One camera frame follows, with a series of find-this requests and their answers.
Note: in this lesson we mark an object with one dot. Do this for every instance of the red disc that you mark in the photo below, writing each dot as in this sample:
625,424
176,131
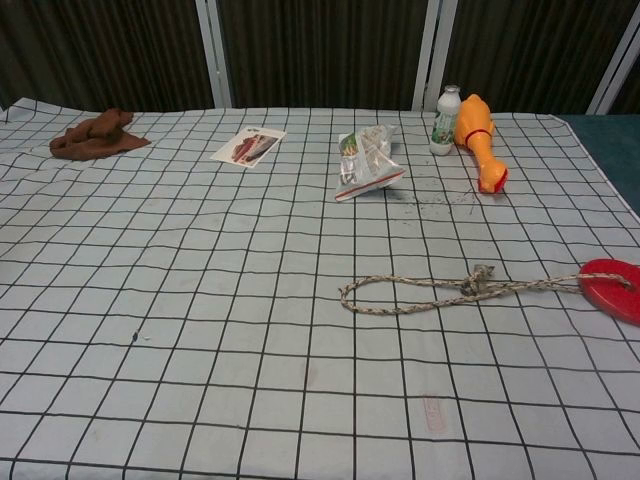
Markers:
610,300

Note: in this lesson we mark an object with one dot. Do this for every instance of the crumpled snack bag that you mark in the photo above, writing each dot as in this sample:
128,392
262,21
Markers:
365,160

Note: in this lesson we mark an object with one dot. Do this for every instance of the printed paper card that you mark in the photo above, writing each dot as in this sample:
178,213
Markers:
250,147

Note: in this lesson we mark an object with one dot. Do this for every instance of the white black checked tablecloth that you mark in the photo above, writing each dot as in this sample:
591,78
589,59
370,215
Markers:
200,300

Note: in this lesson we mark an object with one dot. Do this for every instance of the small white plastic bottle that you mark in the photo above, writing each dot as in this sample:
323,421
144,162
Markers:
444,125

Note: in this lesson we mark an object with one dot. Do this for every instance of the orange rubber chicken toy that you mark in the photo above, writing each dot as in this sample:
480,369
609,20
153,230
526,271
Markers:
480,135

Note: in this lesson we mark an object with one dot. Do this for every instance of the brown crumpled cloth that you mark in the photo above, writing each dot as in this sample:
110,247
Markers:
95,140

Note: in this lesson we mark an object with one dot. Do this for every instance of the teal table mat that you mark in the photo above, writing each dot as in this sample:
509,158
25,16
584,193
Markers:
610,145

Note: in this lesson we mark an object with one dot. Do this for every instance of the white partition frame post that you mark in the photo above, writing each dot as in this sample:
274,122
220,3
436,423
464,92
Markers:
612,80
431,50
210,50

